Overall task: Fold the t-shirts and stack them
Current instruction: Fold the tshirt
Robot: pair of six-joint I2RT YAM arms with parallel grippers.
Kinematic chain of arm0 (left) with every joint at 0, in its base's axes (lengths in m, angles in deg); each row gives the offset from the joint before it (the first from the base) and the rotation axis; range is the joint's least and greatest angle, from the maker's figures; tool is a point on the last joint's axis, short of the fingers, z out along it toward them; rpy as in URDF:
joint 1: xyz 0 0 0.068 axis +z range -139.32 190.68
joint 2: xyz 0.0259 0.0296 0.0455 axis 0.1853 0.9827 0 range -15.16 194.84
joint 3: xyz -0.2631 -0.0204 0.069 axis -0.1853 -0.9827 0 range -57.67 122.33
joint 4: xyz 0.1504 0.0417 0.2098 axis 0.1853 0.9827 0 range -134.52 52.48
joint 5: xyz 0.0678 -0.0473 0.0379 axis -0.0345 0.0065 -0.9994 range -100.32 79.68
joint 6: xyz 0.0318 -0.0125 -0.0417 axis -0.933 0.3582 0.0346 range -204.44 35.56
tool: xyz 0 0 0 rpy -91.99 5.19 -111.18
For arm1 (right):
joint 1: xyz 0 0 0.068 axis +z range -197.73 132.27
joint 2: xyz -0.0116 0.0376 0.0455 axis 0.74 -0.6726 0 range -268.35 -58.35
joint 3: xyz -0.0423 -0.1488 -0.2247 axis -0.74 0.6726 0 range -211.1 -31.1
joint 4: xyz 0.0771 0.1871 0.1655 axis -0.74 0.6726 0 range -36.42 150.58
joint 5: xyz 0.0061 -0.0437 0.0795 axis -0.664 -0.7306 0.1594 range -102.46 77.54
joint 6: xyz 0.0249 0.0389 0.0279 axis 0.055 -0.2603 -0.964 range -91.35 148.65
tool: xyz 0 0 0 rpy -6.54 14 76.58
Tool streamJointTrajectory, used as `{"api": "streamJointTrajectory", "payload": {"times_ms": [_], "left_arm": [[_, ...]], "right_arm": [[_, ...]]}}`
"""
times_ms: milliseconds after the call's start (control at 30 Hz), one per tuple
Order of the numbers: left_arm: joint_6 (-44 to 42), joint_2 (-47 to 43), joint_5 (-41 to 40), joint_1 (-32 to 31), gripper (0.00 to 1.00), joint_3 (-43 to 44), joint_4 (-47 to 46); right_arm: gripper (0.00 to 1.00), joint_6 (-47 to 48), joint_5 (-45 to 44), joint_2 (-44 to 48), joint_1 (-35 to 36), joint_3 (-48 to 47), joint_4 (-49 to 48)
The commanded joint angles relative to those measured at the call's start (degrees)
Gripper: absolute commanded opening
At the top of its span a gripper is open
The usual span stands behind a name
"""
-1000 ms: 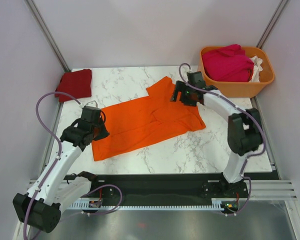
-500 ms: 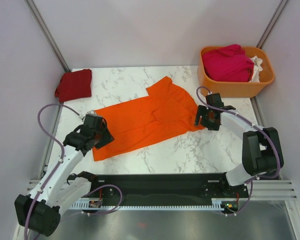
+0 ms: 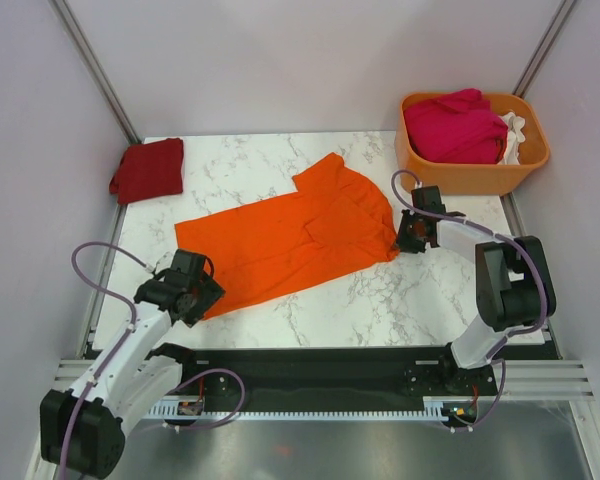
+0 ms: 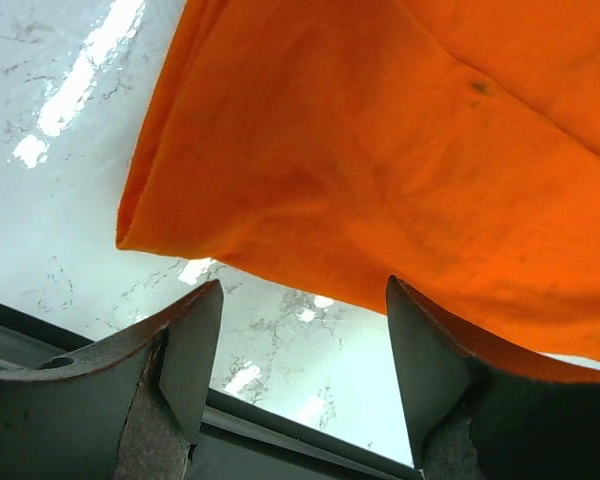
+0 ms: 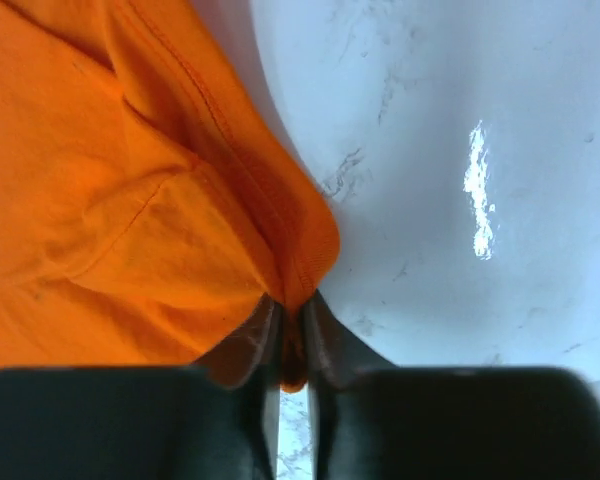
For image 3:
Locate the orange t shirt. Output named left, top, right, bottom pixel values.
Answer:
left=175, top=153, right=399, bottom=318

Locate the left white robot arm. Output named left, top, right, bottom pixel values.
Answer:
left=40, top=249, right=225, bottom=479

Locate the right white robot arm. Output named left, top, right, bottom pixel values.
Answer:
left=395, top=186, right=557, bottom=394

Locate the orange plastic basket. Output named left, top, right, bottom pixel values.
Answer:
left=394, top=92, right=550, bottom=196

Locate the magenta shirt in basket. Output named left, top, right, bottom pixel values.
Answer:
left=403, top=88, right=508, bottom=165

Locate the folded dark red shirt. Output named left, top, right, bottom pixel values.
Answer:
left=109, top=138, right=184, bottom=205

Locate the white cloth in basket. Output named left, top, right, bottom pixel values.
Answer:
left=499, top=111, right=526, bottom=165

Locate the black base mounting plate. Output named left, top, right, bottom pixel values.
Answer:
left=151, top=344, right=497, bottom=412

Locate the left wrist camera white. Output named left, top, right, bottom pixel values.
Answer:
left=145, top=251, right=174, bottom=275

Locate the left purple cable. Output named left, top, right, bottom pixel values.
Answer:
left=57, top=242, right=156, bottom=480

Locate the right aluminium corner post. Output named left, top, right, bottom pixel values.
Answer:
left=512, top=0, right=580, bottom=98

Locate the aluminium corner post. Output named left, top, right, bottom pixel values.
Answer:
left=512, top=0, right=580, bottom=98
left=49, top=0, right=141, bottom=144

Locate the white slotted cable duct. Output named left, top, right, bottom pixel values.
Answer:
left=147, top=397, right=479, bottom=420

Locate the aluminium front rail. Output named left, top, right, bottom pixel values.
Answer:
left=52, top=359, right=594, bottom=401

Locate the left aluminium corner post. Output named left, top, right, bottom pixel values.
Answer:
left=49, top=0, right=141, bottom=144

